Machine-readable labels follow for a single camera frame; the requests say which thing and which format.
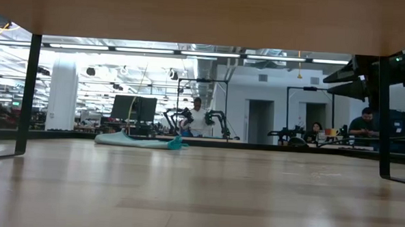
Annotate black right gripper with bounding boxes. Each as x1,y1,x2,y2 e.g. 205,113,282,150
321,53,381,114

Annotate wooden shelf black legs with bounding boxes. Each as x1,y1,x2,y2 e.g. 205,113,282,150
0,0,405,187

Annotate grey door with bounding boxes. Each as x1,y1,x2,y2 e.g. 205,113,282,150
297,102,328,133
244,98,276,145

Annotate person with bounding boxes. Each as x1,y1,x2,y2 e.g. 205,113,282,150
180,96,213,138
347,105,382,149
303,121,326,144

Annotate wooden background table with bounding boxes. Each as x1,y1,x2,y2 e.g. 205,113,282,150
155,134,241,144
317,142,375,152

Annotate dark equipment cabinet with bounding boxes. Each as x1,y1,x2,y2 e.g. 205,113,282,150
391,108,405,154

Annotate black monitor back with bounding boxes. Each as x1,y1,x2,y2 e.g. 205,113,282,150
109,94,138,122
135,96,158,123

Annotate light blue folded cloth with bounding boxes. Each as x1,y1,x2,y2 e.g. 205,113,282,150
94,128,191,152

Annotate white pillar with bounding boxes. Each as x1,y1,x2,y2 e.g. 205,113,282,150
45,51,80,132

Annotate black ceiling dome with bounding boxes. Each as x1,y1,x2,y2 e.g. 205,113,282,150
0,14,13,30

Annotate yellow hanging cord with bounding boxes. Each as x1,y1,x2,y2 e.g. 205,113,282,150
295,51,304,80

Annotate black cable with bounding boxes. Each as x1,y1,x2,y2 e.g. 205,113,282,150
316,131,405,152

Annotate silver ventilation duct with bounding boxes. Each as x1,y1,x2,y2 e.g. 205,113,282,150
189,44,220,98

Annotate thin yellow hanging cable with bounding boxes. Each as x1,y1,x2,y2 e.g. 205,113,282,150
126,64,149,135

